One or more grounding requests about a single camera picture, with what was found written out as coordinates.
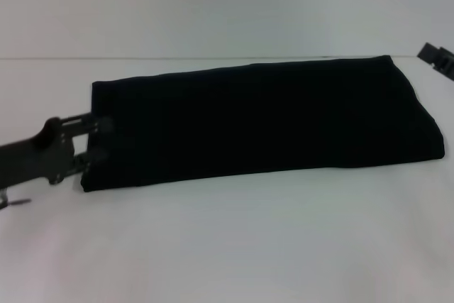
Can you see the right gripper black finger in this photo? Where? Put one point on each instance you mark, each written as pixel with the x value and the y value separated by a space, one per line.
pixel 429 52
pixel 446 68

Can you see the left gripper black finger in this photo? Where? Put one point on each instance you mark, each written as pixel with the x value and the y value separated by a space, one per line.
pixel 92 159
pixel 106 125

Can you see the left gripper body, black and grey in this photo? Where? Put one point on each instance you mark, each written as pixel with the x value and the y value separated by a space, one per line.
pixel 39 155

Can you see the black shirt with pink print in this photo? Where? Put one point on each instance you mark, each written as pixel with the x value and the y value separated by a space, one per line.
pixel 248 122

